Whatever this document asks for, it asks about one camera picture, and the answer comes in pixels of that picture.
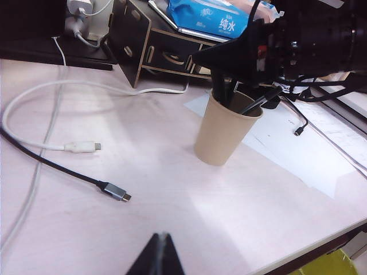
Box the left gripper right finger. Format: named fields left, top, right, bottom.
left=162, top=232, right=186, bottom=275

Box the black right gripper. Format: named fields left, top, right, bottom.
left=190, top=0, right=355, bottom=85

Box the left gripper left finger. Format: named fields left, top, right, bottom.
left=124, top=232, right=163, bottom=275

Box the beige paper cup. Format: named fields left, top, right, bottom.
left=194, top=91, right=264, bottom=167

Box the black marker white print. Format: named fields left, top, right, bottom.
left=241, top=87, right=283, bottom=115

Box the blue wet wipes pack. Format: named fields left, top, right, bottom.
left=166, top=0, right=259, bottom=40

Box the pink tissue pack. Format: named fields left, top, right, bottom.
left=252, top=0, right=285, bottom=23

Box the black wooden desk organizer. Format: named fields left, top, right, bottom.
left=108, top=0, right=287, bottom=88

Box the blank white paper sheet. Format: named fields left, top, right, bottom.
left=183, top=91, right=358, bottom=199

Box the yellow plastic object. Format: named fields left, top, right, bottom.
left=288, top=248, right=367, bottom=275

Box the white charger plug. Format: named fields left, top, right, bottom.
left=67, top=0, right=95, bottom=15

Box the large black monitor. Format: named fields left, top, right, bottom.
left=0, top=0, right=114, bottom=72

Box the black cable grey USB-C plug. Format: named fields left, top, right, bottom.
left=0, top=127, right=133, bottom=205

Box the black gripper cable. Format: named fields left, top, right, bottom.
left=280, top=71, right=367, bottom=101

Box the black cable small plug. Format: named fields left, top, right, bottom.
left=282, top=96, right=310, bottom=137

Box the thick white USB-C cable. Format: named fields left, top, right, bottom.
left=1, top=80, right=190, bottom=155

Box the thin white cable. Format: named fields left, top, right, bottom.
left=0, top=36, right=67, bottom=254

